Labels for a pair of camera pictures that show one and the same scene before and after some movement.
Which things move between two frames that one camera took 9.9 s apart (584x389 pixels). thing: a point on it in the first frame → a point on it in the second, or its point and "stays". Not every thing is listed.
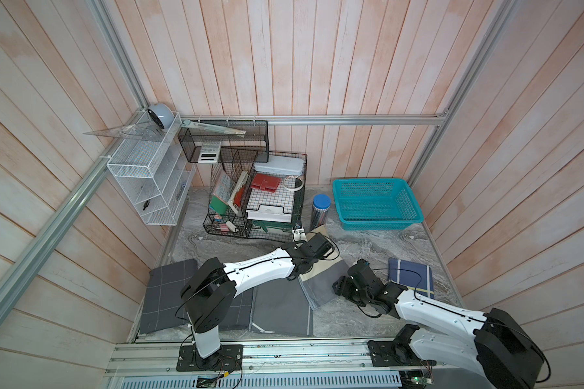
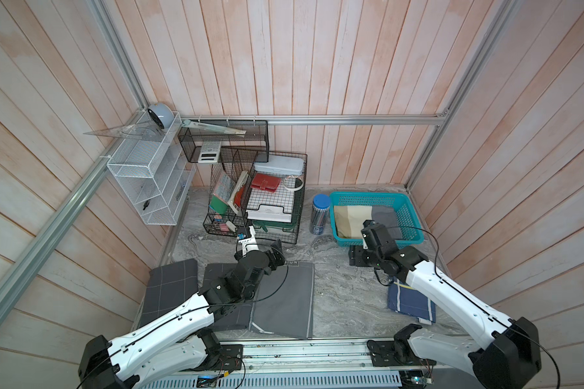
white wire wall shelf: x=156 y=170 stays
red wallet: x=265 y=181 stays
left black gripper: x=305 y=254 → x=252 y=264
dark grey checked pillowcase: x=238 y=314 stays
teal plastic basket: x=375 y=204 → x=410 y=226
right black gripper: x=344 y=288 → x=354 y=252
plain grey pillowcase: x=281 y=306 stays
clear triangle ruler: x=143 y=130 stays
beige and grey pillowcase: x=323 y=283 → x=349 y=220
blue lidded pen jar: x=321 y=203 stays
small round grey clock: x=162 y=113 stays
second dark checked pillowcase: x=164 y=307 stays
